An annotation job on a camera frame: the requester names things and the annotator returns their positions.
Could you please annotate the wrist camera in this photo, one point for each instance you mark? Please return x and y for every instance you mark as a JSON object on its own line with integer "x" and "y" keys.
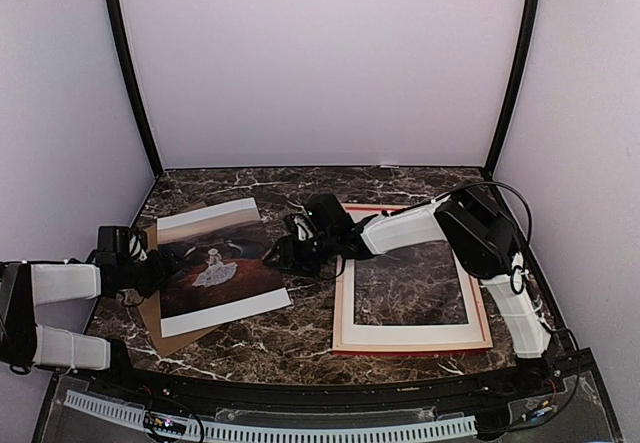
{"x": 322, "y": 217}
{"x": 119, "y": 245}

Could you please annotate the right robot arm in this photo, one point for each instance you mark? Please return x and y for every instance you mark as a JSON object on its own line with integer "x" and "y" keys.
{"x": 483, "y": 238}

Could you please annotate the black enclosure post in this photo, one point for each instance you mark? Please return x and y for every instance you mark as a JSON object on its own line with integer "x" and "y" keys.
{"x": 128, "y": 72}
{"x": 521, "y": 52}

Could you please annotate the black left enclosure post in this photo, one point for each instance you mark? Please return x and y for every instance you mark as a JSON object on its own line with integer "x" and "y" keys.
{"x": 128, "y": 72}

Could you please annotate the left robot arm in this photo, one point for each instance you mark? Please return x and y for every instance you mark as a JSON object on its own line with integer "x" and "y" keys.
{"x": 26, "y": 286}

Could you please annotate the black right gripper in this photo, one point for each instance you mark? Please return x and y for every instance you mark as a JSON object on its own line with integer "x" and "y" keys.
{"x": 289, "y": 255}

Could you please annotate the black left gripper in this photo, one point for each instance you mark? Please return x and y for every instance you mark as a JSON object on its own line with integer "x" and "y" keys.
{"x": 161, "y": 272}

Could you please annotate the black right enclosure post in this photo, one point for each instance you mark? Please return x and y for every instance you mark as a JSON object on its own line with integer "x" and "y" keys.
{"x": 521, "y": 52}

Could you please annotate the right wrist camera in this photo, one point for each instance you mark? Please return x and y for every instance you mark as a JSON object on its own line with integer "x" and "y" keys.
{"x": 322, "y": 217}

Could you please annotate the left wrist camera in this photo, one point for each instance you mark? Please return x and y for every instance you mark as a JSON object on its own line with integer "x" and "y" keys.
{"x": 119, "y": 245}

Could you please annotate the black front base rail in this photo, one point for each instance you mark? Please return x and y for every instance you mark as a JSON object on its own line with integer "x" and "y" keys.
{"x": 478, "y": 390}

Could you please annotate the canyon photo print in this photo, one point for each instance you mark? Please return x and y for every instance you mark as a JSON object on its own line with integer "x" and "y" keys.
{"x": 225, "y": 280}

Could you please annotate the white slotted cable duct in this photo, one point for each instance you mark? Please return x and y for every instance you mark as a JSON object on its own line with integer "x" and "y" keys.
{"x": 253, "y": 426}

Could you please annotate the red wooden picture frame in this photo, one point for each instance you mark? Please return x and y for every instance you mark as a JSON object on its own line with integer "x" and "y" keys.
{"x": 410, "y": 345}

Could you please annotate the white photo mat board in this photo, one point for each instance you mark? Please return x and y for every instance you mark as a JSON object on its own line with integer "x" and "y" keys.
{"x": 410, "y": 333}

